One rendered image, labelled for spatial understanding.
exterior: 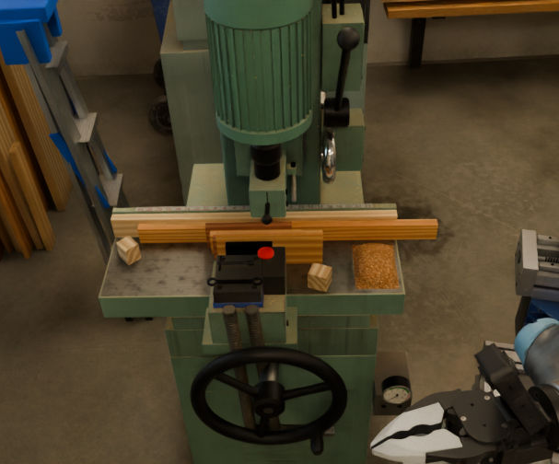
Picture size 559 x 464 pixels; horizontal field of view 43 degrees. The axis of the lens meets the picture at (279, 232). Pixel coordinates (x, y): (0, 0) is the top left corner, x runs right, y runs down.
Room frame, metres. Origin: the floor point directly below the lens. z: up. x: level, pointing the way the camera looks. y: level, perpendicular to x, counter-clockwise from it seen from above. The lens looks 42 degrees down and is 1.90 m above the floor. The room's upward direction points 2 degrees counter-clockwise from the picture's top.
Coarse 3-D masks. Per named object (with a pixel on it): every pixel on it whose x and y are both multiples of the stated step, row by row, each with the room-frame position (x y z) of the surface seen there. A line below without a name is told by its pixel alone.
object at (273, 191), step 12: (252, 168) 1.12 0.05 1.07; (252, 180) 1.08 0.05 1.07; (264, 180) 1.08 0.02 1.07; (276, 180) 1.08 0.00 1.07; (252, 192) 1.05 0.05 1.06; (264, 192) 1.05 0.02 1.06; (276, 192) 1.05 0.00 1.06; (252, 204) 1.05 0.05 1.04; (264, 204) 1.05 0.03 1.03; (276, 204) 1.05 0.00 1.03; (252, 216) 1.05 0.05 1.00; (276, 216) 1.05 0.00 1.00
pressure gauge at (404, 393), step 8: (392, 376) 0.89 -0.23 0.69; (400, 376) 0.88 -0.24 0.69; (384, 384) 0.87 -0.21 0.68; (392, 384) 0.86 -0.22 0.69; (400, 384) 0.86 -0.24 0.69; (408, 384) 0.87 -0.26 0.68; (384, 392) 0.86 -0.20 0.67; (392, 392) 0.86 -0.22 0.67; (400, 392) 0.86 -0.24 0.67; (408, 392) 0.86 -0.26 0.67; (392, 400) 0.86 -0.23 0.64; (400, 400) 0.86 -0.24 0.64
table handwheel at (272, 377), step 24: (216, 360) 0.76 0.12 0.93; (240, 360) 0.75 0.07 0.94; (264, 360) 0.74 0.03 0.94; (288, 360) 0.74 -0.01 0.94; (312, 360) 0.75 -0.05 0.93; (192, 384) 0.76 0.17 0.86; (240, 384) 0.76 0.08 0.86; (264, 384) 0.77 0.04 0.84; (336, 384) 0.74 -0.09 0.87; (192, 408) 0.76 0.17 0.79; (264, 408) 0.73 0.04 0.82; (336, 408) 0.74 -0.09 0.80; (216, 432) 0.75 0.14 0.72; (240, 432) 0.76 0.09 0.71; (264, 432) 0.75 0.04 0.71; (288, 432) 0.76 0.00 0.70
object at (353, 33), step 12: (348, 36) 0.97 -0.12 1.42; (348, 48) 0.97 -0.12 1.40; (348, 60) 1.03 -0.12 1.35; (336, 96) 1.15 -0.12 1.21; (324, 108) 1.22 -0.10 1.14; (336, 108) 1.19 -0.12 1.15; (348, 108) 1.21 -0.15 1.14; (324, 120) 1.21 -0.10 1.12; (336, 120) 1.20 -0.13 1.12; (348, 120) 1.20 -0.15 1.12
